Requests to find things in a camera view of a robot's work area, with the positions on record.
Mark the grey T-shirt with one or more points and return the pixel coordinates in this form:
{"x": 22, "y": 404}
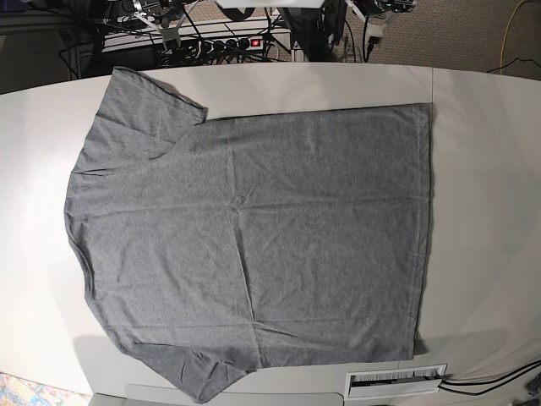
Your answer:
{"x": 215, "y": 248}

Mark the white cable grommet tray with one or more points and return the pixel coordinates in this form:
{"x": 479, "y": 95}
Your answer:
{"x": 407, "y": 382}

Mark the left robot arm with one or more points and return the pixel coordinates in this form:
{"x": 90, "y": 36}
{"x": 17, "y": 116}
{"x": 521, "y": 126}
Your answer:
{"x": 377, "y": 15}

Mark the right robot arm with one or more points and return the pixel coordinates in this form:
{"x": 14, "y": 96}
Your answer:
{"x": 153, "y": 19}

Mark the black power strip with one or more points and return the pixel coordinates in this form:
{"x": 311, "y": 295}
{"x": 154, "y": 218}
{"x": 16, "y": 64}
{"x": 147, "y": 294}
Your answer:
{"x": 198, "y": 52}

